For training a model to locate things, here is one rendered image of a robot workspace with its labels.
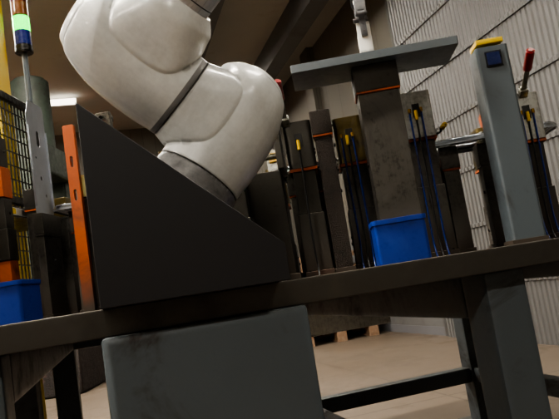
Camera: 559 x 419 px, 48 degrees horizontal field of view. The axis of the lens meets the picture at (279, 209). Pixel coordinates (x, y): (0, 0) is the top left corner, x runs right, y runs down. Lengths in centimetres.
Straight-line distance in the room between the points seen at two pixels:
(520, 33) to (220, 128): 379
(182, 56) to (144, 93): 8
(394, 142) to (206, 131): 52
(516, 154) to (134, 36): 85
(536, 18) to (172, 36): 372
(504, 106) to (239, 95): 65
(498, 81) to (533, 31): 310
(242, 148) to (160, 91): 16
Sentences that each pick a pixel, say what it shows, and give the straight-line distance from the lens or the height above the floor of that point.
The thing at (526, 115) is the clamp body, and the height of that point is 100.
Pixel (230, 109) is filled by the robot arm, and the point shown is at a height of 99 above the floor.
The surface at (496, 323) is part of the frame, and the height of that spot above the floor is 57.
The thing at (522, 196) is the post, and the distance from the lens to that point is 145.
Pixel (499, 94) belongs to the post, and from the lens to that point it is 148.
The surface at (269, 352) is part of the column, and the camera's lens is 94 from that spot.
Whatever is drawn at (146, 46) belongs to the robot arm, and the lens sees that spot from 102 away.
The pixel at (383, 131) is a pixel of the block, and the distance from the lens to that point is 142.
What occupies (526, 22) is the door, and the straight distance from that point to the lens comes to 464.
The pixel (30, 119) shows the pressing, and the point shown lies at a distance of 200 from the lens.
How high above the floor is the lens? 70
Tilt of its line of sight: 7 degrees up
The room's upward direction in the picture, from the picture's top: 9 degrees counter-clockwise
